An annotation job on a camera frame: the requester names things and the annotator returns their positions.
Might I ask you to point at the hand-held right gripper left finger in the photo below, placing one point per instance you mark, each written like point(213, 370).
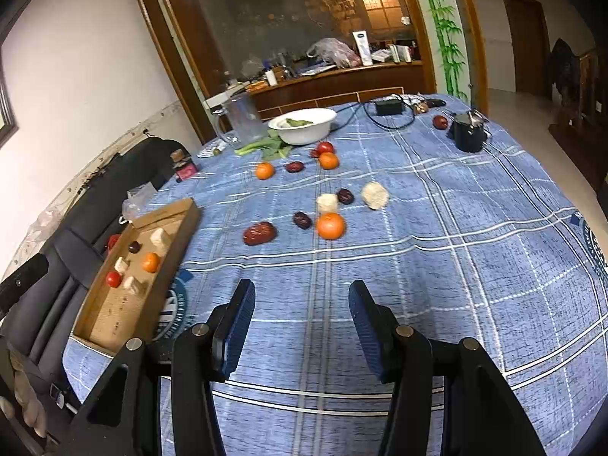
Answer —
point(235, 327)

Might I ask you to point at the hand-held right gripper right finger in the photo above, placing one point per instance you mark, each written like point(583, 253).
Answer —
point(365, 327)

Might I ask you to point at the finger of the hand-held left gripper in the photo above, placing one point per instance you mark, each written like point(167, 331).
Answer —
point(23, 280)

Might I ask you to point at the large red tomato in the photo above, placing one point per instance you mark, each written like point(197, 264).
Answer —
point(113, 279)

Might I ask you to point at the shallow cardboard box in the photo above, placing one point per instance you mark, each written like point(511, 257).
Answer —
point(109, 318)

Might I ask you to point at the beige puffed rice roll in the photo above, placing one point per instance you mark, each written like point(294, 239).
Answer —
point(121, 265)
point(375, 195)
point(327, 203)
point(133, 285)
point(157, 238)

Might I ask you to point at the orange mandarin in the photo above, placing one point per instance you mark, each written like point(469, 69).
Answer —
point(330, 226)
point(264, 170)
point(150, 262)
point(328, 160)

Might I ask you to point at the dark wrinkled date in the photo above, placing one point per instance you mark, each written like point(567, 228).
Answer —
point(345, 196)
point(301, 220)
point(134, 247)

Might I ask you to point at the person's left hand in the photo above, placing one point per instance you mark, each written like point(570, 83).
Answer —
point(21, 389)

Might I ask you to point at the black leather chair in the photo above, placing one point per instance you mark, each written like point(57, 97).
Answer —
point(71, 247)

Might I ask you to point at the red round thing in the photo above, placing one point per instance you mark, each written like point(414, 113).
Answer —
point(112, 242)

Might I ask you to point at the large red jujube date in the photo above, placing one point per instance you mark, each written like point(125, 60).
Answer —
point(259, 233)

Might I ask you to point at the blue plaid tablecloth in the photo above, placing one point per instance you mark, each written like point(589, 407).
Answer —
point(427, 247)

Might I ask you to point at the clear plastic bag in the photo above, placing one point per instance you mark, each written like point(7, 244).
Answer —
point(135, 202)

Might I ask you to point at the red box with cork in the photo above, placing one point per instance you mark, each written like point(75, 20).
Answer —
point(186, 169)

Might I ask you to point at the green scallion stalk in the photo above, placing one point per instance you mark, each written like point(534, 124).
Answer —
point(244, 149)

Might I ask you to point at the green bok choy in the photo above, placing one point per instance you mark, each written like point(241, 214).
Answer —
point(278, 149)

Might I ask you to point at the small red tomato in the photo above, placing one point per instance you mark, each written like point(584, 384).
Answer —
point(326, 146)

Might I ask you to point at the white bowl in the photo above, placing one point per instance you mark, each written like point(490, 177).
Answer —
point(304, 135)

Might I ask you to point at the clear glass pitcher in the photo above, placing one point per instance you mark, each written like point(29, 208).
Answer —
point(244, 121)

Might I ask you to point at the green leaf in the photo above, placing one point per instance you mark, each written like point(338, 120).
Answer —
point(297, 123)

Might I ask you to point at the black cup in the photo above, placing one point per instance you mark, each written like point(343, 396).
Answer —
point(468, 133)

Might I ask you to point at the black power adapter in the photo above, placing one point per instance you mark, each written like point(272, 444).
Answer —
point(388, 107)

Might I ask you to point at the wooden counter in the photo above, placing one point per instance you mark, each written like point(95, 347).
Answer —
point(332, 85)

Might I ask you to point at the white carton stack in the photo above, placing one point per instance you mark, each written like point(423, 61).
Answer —
point(394, 53)

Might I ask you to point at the pink translucent plastic bag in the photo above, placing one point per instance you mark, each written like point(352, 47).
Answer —
point(335, 52)

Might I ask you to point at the white and blue carton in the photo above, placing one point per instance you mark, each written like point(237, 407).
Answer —
point(362, 47)

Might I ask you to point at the wooden framed glass partition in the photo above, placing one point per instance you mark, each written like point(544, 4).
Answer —
point(166, 33)

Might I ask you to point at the dark wooden furniture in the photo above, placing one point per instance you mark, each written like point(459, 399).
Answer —
point(577, 118)

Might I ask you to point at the brown wooden door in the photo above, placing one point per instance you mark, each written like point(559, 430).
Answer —
point(525, 42)

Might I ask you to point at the dark jacket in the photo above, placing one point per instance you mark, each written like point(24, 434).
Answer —
point(563, 66)

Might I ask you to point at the dark picture frame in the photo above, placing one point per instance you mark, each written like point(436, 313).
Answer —
point(4, 118)

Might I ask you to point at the green bamboo wall sticker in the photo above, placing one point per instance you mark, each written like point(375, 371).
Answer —
point(441, 33)

